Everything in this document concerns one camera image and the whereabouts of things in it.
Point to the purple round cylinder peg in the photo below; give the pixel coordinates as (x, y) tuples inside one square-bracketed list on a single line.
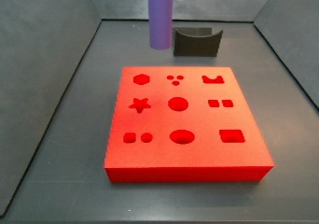
[(160, 23)]

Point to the red shape-sorting block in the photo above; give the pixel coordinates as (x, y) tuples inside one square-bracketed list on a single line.
[(182, 128)]

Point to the dark grey curved holder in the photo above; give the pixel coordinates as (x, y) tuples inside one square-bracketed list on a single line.
[(196, 41)]

